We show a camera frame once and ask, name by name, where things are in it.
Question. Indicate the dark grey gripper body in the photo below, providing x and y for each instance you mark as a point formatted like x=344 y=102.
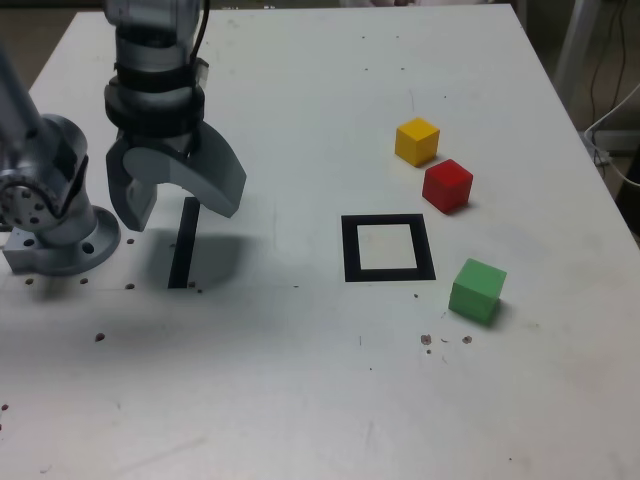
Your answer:
x=175 y=145

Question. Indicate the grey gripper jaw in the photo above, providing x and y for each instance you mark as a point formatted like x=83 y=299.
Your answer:
x=215 y=175
x=120 y=200

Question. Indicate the yellow cube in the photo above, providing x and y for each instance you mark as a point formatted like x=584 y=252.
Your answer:
x=415 y=142

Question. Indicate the red cube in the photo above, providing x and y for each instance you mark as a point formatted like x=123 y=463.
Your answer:
x=445 y=187

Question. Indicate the green cube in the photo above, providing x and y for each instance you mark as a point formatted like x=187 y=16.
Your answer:
x=475 y=292

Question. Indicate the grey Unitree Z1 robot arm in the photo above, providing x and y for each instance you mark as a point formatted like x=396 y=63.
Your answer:
x=145 y=55

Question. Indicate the black tape square outline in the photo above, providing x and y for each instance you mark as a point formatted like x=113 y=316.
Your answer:
x=350 y=250

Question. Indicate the black tape strip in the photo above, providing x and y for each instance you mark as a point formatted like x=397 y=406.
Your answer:
x=182 y=245

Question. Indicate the white metal frame leg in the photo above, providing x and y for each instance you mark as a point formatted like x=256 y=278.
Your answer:
x=575 y=40

